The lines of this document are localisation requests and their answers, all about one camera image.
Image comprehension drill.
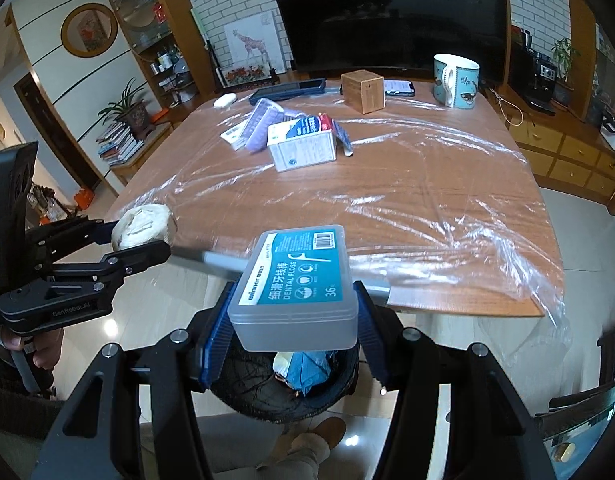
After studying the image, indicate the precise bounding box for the white computer mouse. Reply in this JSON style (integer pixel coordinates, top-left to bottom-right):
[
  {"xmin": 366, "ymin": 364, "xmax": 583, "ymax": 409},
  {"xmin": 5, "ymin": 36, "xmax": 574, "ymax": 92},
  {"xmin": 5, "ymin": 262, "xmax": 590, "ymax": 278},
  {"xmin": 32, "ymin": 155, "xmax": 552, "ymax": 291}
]
[{"xmin": 213, "ymin": 92, "xmax": 237, "ymax": 110}]

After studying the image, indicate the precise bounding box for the framed flower embroidery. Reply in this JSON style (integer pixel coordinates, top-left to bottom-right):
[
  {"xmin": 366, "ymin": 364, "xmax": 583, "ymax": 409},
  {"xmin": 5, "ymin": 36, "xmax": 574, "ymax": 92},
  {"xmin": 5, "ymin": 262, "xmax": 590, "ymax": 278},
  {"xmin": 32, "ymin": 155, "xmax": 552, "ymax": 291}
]
[{"xmin": 206, "ymin": 41, "xmax": 280, "ymax": 89}]

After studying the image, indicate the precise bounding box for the purple blister pack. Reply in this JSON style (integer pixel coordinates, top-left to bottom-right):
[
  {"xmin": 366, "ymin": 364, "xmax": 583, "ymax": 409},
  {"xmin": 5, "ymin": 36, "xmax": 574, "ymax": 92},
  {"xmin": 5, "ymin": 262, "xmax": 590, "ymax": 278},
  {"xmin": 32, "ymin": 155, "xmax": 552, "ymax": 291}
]
[{"xmin": 242, "ymin": 98, "xmax": 303, "ymax": 153}]

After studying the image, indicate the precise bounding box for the brown cardboard box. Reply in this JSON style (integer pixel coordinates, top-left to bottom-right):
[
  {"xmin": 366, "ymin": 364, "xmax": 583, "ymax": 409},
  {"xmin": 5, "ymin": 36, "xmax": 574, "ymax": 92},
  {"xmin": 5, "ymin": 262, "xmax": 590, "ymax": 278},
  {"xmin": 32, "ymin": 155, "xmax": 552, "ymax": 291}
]
[{"xmin": 341, "ymin": 70, "xmax": 385, "ymax": 115}]

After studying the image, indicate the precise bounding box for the grey table edge guard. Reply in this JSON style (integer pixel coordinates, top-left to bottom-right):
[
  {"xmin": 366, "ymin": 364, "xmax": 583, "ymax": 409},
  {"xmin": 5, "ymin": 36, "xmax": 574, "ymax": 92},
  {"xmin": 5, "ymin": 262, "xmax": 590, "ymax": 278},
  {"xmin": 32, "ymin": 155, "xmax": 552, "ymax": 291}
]
[{"xmin": 169, "ymin": 246, "xmax": 391, "ymax": 307}]

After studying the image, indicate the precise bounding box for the round framed wall picture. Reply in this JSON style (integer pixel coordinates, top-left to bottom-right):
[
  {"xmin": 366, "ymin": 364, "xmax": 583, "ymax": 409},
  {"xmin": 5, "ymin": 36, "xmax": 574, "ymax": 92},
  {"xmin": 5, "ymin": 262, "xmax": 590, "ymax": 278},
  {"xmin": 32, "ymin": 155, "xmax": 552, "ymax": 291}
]
[{"xmin": 60, "ymin": 3, "xmax": 118, "ymax": 58}]

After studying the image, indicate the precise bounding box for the dental floss plastic box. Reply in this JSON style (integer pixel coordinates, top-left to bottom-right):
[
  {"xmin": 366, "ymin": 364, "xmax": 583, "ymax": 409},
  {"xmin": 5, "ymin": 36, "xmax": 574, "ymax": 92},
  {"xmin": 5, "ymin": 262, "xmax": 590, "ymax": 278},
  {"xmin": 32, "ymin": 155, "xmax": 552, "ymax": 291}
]
[{"xmin": 227, "ymin": 224, "xmax": 358, "ymax": 352}]

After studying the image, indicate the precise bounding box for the teal bird mug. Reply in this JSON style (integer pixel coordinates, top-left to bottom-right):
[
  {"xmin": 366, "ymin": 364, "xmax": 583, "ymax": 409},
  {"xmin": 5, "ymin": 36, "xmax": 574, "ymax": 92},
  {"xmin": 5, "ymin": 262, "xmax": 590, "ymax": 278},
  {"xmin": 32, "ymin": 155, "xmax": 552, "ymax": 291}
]
[{"xmin": 432, "ymin": 53, "xmax": 480, "ymax": 110}]

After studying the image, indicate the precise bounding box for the white blue carton box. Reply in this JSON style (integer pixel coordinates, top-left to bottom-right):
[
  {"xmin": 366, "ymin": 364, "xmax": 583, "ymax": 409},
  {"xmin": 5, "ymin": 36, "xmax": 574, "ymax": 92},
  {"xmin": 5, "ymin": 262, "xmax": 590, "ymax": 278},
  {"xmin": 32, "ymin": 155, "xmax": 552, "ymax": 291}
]
[{"xmin": 268, "ymin": 114, "xmax": 337, "ymax": 172}]

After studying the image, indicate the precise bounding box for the person's left hand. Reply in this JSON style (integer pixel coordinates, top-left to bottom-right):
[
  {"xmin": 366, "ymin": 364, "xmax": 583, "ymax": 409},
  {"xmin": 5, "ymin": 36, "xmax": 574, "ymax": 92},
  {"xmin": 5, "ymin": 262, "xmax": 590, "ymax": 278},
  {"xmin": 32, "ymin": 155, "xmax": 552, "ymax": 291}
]
[{"xmin": 0, "ymin": 327, "xmax": 65, "ymax": 370}]

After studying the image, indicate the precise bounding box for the small green potted plant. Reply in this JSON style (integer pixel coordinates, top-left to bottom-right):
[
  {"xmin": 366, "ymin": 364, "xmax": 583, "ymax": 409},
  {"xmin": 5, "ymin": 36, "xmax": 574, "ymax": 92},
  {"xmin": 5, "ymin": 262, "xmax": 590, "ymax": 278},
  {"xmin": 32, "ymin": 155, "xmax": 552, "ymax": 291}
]
[{"xmin": 551, "ymin": 37, "xmax": 581, "ymax": 107}]

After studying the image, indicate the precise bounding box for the white blue medicine box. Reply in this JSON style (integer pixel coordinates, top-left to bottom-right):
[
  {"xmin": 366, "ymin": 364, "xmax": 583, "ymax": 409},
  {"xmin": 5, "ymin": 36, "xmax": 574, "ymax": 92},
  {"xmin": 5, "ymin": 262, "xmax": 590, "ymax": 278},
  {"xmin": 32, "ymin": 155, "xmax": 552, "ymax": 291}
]
[{"xmin": 221, "ymin": 119, "xmax": 253, "ymax": 151}]

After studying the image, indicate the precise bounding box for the stack of books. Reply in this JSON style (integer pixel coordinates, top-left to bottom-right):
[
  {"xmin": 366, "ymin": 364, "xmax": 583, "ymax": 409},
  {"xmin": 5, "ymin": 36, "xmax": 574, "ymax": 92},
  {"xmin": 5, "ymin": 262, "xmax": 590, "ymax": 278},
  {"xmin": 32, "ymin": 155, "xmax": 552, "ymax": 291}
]
[{"xmin": 96, "ymin": 122, "xmax": 144, "ymax": 166}]

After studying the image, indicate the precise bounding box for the giraffe picture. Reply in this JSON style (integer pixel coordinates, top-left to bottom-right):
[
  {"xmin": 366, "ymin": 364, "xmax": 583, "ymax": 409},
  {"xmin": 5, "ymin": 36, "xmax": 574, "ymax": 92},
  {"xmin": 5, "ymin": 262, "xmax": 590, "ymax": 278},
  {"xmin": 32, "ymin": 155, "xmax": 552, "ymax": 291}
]
[{"xmin": 224, "ymin": 11, "xmax": 287, "ymax": 74}]

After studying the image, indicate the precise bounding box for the large black television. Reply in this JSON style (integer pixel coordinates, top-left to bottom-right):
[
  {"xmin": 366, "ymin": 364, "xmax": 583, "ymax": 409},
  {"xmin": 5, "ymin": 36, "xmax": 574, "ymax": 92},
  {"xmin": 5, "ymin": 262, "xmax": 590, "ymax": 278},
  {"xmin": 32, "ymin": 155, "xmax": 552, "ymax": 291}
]
[{"xmin": 276, "ymin": 0, "xmax": 508, "ymax": 84}]

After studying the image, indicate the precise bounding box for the beige paper ball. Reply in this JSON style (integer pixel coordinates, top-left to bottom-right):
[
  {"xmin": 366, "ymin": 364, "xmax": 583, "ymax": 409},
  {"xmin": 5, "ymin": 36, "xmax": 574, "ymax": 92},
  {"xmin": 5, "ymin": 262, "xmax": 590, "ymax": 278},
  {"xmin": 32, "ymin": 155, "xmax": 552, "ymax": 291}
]
[{"xmin": 111, "ymin": 204, "xmax": 178, "ymax": 252}]

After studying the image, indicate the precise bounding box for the blue cased tablet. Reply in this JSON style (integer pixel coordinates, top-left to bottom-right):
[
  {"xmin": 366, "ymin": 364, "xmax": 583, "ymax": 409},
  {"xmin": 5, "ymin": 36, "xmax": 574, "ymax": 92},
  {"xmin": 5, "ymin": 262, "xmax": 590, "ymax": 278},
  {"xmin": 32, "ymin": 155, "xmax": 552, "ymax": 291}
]
[{"xmin": 249, "ymin": 78, "xmax": 326, "ymax": 106}]

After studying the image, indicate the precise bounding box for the blue plastic bag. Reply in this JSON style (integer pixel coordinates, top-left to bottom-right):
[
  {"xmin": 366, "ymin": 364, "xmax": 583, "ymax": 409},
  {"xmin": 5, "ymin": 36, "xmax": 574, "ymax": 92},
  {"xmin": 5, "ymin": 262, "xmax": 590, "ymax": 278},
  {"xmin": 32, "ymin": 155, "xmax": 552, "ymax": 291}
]
[{"xmin": 272, "ymin": 351, "xmax": 333, "ymax": 396}]

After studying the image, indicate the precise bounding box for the potted plant dark pot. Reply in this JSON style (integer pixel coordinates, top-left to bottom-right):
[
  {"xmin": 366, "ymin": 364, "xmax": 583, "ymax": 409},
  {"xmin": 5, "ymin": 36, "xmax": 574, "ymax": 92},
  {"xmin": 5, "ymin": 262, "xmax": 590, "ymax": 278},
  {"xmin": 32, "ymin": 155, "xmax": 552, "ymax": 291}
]
[{"xmin": 98, "ymin": 78, "xmax": 155, "ymax": 141}]

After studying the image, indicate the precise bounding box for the small wooden side table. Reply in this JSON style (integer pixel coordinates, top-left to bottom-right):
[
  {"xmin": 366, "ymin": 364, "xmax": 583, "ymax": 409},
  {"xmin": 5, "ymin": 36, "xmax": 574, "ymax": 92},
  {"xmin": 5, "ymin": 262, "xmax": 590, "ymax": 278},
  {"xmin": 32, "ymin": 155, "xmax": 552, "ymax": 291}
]
[{"xmin": 111, "ymin": 122, "xmax": 174, "ymax": 185}]

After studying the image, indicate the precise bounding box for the black trash bin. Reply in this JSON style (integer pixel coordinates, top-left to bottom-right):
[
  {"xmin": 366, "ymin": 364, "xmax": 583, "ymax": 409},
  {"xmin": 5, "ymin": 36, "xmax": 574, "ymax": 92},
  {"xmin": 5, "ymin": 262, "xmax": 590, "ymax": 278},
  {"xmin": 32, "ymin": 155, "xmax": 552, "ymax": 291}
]
[{"xmin": 211, "ymin": 340, "xmax": 359, "ymax": 424}]

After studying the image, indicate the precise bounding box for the black smartphone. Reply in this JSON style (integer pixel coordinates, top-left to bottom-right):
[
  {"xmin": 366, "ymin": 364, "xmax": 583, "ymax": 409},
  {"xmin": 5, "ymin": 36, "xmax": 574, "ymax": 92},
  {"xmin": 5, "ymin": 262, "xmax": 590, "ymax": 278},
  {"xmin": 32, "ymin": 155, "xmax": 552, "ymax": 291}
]
[{"xmin": 385, "ymin": 79, "xmax": 416, "ymax": 96}]

